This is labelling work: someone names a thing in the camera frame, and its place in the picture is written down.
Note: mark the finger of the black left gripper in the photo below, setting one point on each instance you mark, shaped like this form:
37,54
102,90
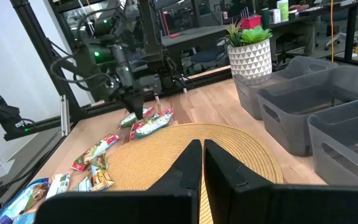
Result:
139,107
130,104

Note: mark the silver blue granola bar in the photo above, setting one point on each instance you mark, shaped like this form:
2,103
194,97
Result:
84,185

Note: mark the green bottle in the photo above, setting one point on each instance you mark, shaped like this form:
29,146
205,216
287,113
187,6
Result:
265,18

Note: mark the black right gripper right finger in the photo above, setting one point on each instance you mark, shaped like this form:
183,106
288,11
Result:
259,205

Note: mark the white green canister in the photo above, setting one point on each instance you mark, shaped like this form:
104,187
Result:
283,11

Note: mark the long black desk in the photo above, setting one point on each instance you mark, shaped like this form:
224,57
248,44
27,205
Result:
197,34

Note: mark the grey plastic bin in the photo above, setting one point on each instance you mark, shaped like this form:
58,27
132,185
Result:
337,130
250,99
284,124

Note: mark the round woven straw placemat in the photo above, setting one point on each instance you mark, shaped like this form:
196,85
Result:
154,155

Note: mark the green chocolate chip granola bar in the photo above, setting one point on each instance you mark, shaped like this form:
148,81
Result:
95,152

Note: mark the red box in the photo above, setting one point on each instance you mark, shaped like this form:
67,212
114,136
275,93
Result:
251,22

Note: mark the small white box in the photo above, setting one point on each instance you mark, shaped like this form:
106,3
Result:
274,16

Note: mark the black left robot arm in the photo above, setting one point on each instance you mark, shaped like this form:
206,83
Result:
104,53

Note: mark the succulent in white patterned pot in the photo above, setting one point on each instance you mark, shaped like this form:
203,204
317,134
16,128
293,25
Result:
250,62

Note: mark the orange chewy granola bar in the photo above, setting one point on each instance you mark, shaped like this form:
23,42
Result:
101,177

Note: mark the office chair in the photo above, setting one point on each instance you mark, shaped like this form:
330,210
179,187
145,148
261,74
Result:
337,28

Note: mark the green orange snack packet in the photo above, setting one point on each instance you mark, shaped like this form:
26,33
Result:
17,202

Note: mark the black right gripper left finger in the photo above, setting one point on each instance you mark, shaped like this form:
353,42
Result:
166,205

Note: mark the silver metal bracket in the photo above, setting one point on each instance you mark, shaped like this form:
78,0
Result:
64,115

